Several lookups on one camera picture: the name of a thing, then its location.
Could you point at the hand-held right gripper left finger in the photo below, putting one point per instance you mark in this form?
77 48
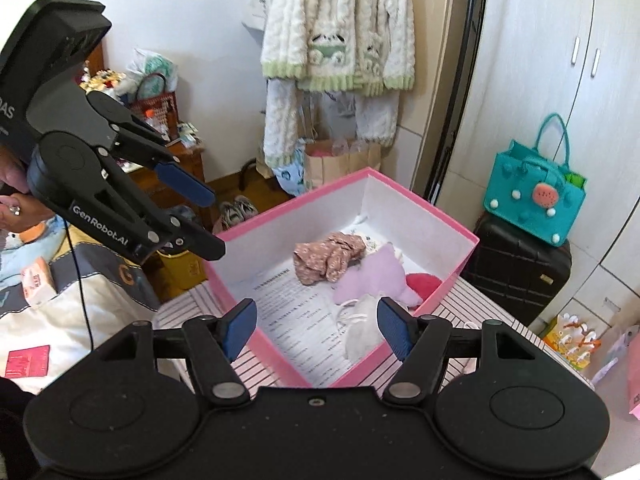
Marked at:
240 325

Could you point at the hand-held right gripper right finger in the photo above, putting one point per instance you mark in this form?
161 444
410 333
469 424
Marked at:
395 325

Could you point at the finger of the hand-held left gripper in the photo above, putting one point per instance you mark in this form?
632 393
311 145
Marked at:
205 247
185 185

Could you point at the white cloth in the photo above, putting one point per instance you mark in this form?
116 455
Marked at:
362 332

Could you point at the pink plush ball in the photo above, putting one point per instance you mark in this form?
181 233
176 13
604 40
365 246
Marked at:
425 285

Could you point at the purple plush toy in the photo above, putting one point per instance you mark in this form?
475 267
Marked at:
375 275

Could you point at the floral brown cloth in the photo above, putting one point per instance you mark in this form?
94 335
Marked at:
325 257

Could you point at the pink cardboard box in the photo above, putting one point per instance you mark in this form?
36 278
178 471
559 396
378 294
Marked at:
400 210

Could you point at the person's left hand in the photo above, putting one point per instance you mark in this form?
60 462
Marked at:
15 210

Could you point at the wooden nightstand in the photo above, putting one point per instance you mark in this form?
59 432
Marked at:
190 165

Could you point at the yellow box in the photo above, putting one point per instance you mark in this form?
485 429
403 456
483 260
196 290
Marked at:
185 270

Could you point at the grey sneaker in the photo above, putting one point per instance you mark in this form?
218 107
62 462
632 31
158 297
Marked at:
248 206
229 217

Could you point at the striped tablecloth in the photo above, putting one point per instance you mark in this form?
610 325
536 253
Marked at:
200 302

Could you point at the printed paper sheet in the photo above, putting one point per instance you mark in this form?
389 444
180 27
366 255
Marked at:
300 320

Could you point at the small toy figurines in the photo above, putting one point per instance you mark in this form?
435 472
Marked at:
105 80

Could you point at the brown woven handbag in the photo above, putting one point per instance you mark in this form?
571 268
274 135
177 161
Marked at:
155 110

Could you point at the blue patterned garment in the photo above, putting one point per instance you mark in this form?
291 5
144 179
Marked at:
290 177

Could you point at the white plastic bag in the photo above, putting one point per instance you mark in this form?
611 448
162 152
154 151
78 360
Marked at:
155 62

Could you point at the white fluffy pants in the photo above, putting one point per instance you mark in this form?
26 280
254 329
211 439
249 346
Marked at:
280 120

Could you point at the black suitcase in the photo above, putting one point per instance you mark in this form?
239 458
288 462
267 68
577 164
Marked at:
515 275

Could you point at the brown paper bag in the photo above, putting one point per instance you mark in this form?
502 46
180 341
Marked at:
340 165

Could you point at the pink and white tissue pack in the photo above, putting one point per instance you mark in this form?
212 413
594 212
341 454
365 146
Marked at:
37 282

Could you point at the printed blanket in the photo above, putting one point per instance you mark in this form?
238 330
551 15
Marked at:
50 330

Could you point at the pack of small drink bottles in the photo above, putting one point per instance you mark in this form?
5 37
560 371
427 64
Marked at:
575 340

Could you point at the teal felt handbag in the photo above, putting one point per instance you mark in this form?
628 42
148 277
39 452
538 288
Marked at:
525 195

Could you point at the white canvas tote bag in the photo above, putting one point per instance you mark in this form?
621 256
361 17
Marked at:
257 5

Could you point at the red booklet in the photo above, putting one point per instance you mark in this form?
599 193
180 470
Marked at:
27 360

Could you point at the clear plastic bag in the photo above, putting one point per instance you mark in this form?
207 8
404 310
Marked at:
620 355

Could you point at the white fluffy cardigan green trim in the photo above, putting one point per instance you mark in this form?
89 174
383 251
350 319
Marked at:
340 10

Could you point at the pink paper bag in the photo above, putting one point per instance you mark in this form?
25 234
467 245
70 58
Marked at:
636 400

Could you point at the beige wooden cabinet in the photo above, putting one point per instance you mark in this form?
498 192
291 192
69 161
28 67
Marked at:
435 60

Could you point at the grey wooden wardrobe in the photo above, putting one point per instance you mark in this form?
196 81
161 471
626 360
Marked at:
540 85

